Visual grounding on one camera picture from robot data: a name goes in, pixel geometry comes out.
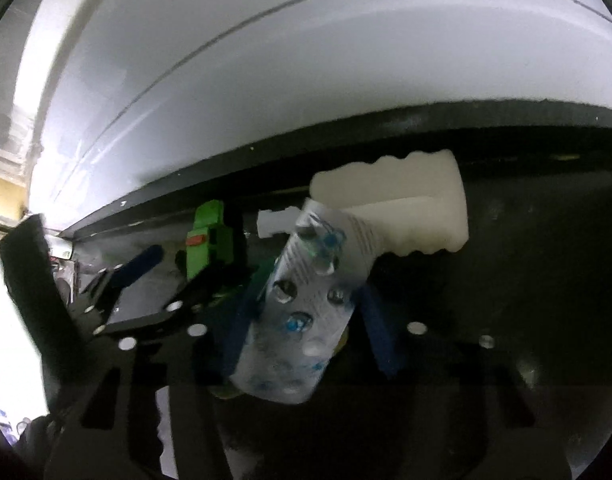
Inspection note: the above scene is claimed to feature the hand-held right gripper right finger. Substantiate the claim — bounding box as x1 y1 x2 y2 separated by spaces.
358 286 572 480

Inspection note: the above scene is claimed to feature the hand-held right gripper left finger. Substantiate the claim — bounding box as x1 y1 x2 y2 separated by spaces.
46 280 267 480

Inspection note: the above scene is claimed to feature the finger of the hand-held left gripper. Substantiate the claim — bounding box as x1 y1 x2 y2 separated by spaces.
81 244 165 321
93 257 257 341

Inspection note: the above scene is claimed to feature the green plastic piece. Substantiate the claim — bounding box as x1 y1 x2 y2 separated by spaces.
185 200 237 281

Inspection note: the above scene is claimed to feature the clear plastic bottle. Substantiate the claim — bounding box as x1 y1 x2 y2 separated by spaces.
230 197 369 405

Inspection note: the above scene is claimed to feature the white foam block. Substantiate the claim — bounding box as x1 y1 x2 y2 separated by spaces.
310 150 470 257

